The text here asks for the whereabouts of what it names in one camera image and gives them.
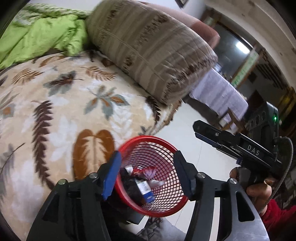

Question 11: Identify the person's right hand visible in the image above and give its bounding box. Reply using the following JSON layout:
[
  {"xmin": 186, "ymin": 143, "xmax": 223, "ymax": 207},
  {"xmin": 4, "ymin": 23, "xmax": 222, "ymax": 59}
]
[{"xmin": 229, "ymin": 166, "xmax": 273, "ymax": 204}]

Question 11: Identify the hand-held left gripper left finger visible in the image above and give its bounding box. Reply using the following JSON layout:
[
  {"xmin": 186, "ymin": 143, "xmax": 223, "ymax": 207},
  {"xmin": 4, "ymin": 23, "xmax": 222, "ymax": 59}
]
[{"xmin": 26, "ymin": 151, "xmax": 122, "ymax": 241}]

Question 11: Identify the leaf print blanket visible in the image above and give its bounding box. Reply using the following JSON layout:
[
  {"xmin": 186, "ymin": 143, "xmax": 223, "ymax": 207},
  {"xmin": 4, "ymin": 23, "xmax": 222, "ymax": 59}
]
[{"xmin": 0, "ymin": 50, "xmax": 183, "ymax": 241}]

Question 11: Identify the blue and white packet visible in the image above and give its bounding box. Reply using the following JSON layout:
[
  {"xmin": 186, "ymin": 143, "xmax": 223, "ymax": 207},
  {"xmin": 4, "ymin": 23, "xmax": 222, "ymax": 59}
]
[{"xmin": 135, "ymin": 178, "xmax": 155, "ymax": 203}]

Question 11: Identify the person's right forearm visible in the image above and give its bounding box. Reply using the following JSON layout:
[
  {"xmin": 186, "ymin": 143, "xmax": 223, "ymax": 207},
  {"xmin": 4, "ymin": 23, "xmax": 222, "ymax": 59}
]
[{"xmin": 259, "ymin": 198, "xmax": 296, "ymax": 237}]

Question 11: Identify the braided grey cable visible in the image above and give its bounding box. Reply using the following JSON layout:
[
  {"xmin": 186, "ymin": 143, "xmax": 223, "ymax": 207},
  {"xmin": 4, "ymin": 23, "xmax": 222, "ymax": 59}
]
[{"xmin": 259, "ymin": 137, "xmax": 294, "ymax": 214}]

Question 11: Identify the green quilt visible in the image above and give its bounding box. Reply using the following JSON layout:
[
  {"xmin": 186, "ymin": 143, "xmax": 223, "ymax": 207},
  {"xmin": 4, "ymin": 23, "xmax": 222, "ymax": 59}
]
[{"xmin": 0, "ymin": 3, "xmax": 93, "ymax": 70}]

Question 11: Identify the glass door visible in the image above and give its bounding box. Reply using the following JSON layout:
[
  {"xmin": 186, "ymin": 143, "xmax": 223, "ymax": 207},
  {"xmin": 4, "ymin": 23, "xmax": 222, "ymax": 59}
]
[{"xmin": 208, "ymin": 21, "xmax": 259, "ymax": 88}]

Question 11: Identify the red mesh basket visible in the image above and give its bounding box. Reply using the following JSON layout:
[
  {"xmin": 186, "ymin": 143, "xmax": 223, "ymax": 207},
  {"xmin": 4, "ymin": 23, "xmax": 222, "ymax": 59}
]
[{"xmin": 114, "ymin": 136, "xmax": 189, "ymax": 217}]

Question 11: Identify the striped beige pillow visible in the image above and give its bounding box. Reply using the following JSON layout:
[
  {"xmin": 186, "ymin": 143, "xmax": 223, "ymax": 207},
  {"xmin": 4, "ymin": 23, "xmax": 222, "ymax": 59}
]
[{"xmin": 85, "ymin": 0, "xmax": 219, "ymax": 106}]

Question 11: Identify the purple foil wrapper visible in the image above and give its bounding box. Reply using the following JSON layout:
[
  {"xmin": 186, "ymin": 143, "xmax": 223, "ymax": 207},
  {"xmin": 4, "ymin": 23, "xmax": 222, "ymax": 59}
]
[{"xmin": 133, "ymin": 166, "xmax": 158, "ymax": 180}]

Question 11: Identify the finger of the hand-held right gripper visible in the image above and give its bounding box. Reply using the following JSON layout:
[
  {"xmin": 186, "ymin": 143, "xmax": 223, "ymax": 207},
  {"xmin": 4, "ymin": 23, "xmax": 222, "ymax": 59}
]
[
  {"xmin": 195, "ymin": 133, "xmax": 238, "ymax": 158},
  {"xmin": 193, "ymin": 120, "xmax": 240, "ymax": 145}
]

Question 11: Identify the table with white cloth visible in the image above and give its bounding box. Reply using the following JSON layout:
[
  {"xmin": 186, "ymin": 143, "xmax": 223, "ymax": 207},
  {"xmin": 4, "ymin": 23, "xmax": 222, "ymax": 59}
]
[{"xmin": 188, "ymin": 68, "xmax": 249, "ymax": 118}]

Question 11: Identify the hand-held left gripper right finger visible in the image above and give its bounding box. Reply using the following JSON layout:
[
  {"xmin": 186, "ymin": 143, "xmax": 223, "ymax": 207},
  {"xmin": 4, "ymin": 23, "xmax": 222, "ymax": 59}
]
[{"xmin": 173, "ymin": 150, "xmax": 271, "ymax": 241}]

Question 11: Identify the brown fringed cloth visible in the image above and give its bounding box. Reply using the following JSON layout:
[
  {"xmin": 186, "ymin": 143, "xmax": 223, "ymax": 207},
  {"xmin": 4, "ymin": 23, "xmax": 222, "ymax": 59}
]
[{"xmin": 159, "ymin": 100, "xmax": 183, "ymax": 130}]

